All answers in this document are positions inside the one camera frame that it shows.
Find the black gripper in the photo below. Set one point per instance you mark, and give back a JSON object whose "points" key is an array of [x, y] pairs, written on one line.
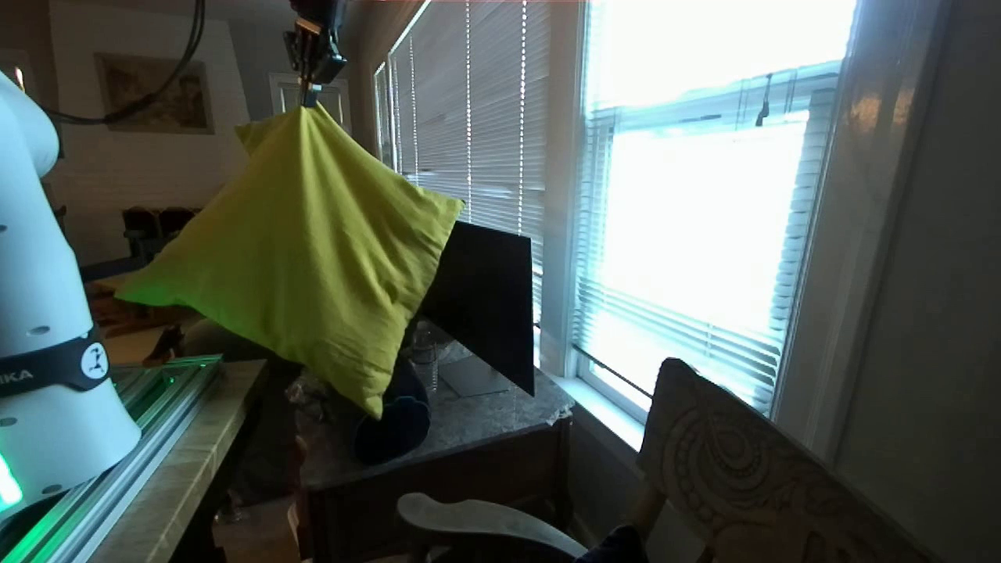
{"points": [[316, 21]]}

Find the yellow-green cloth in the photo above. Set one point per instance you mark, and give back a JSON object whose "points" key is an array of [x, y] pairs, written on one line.
{"points": [[315, 260]]}

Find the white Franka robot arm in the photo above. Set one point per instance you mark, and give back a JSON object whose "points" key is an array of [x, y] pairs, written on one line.
{"points": [[41, 347]]}

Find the grey top TV stand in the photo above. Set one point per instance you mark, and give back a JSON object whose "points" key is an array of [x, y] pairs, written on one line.
{"points": [[457, 459]]}

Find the narrow slat window blinds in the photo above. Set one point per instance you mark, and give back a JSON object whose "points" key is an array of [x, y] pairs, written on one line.
{"points": [[478, 113]]}

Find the black flat TV screen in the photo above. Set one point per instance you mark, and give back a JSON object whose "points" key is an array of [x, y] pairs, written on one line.
{"points": [[488, 300]]}

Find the clear plastic wrap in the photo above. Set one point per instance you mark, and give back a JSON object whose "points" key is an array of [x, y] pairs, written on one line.
{"points": [[433, 350]]}

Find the wide bright window blinds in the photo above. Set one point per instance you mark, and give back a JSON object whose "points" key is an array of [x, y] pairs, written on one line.
{"points": [[698, 230]]}

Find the white curved chair armrest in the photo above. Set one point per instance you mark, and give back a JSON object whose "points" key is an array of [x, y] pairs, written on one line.
{"points": [[478, 518]]}

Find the carved wooden chair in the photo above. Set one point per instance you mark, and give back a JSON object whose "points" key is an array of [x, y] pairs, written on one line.
{"points": [[750, 481]]}

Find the framed wall picture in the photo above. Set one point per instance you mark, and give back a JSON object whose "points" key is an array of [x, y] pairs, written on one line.
{"points": [[135, 89]]}

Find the aluminium mounting rail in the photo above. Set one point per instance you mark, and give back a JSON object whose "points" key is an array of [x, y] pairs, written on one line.
{"points": [[112, 448]]}

